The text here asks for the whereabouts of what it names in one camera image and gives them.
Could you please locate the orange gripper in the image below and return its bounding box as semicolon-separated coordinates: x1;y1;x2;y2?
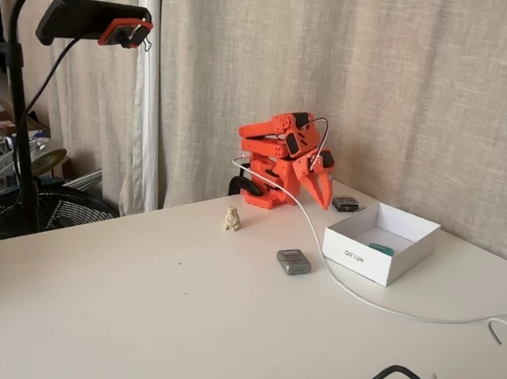
289;147;337;213

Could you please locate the small green cube box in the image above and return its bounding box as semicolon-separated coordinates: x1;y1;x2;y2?
367;242;396;256

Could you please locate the white cardboard bin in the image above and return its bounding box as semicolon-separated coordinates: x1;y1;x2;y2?
319;198;444;291

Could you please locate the small black box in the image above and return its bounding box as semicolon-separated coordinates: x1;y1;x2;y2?
331;194;362;214

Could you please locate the black table clamp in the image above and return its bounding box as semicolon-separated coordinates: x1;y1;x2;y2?
227;174;267;200

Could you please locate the small gray box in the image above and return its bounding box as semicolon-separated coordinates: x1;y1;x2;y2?
274;247;313;277

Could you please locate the beige bear figurine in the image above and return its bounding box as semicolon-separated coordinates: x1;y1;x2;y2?
222;204;243;233

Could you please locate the beige linen curtain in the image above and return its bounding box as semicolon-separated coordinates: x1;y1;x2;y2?
142;0;507;267

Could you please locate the black floor fan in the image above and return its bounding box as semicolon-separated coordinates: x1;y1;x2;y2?
0;173;123;254

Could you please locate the yellowish lamp shade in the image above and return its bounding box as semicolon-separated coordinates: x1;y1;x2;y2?
28;144;69;180

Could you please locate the black gooseneck stand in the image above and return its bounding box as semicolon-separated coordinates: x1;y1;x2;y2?
0;0;83;235

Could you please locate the brown cardboard box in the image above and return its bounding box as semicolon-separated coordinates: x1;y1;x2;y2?
0;85;54;139

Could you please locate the gray gripper servo wire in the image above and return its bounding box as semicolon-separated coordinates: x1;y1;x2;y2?
303;116;332;170

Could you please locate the long white cable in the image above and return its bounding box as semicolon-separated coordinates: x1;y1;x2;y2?
220;154;507;329

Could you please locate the camera on black gooseneck stand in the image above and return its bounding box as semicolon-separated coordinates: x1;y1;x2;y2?
0;0;181;219

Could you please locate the orange camera mount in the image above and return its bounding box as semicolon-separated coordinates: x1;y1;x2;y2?
96;16;155;52

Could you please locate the black camera cable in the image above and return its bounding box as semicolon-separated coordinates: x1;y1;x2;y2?
0;31;81;259

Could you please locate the black camera holder bar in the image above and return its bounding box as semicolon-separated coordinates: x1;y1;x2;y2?
34;0;155;54

